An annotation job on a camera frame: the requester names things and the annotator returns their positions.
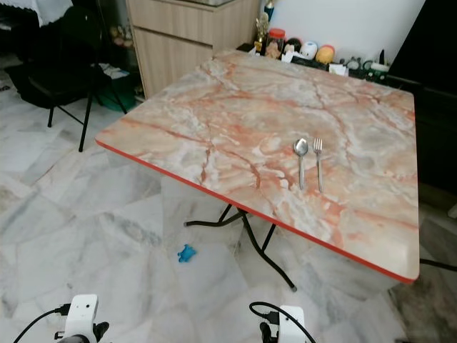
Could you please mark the white round ornament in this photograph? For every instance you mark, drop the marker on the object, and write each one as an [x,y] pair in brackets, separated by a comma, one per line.
[308,51]

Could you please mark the small blue toy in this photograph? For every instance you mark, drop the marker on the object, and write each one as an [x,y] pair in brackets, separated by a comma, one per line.
[188,253]

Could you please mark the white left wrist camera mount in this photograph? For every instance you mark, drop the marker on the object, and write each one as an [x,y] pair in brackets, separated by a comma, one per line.
[82,316]

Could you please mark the orange round ornament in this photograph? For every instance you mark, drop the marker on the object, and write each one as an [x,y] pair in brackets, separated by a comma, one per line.
[325,54]

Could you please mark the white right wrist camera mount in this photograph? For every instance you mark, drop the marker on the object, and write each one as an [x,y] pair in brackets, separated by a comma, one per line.
[292,326]

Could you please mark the light wooden cabinet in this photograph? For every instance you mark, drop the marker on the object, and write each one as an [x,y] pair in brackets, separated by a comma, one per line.
[186,39]

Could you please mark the gold trophy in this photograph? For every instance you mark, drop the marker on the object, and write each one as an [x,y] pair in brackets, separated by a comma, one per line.
[261,33]

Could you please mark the black folding chair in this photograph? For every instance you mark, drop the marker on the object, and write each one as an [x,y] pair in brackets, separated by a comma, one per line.
[57,86]

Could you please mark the red-lidded jar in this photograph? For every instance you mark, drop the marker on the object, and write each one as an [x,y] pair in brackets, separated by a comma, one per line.
[275,43]

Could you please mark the steel fork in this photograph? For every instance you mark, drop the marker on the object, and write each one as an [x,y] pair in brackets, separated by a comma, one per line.
[318,148]

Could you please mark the white lace cloth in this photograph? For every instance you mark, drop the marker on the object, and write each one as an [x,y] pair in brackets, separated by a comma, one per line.
[36,8]

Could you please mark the steel spoon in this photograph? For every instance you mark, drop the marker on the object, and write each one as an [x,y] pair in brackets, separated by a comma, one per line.
[300,147]

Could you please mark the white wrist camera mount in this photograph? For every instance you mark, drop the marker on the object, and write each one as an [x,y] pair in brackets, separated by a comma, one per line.
[82,316]
[292,326]

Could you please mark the small white card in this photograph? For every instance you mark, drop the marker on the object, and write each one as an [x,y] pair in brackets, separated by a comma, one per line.
[337,68]

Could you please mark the marble-pattern folding table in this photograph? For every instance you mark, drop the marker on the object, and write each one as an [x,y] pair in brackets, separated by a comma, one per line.
[264,114]

